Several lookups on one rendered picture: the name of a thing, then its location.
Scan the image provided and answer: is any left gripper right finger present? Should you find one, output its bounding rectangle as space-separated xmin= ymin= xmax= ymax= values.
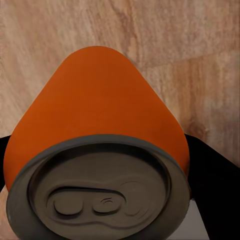
xmin=185 ymin=134 xmax=240 ymax=240

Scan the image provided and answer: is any can of soda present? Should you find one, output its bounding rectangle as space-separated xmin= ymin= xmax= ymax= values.
xmin=3 ymin=46 xmax=191 ymax=240

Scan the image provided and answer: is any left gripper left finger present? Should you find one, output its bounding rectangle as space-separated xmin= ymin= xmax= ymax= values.
xmin=0 ymin=135 xmax=11 ymax=192

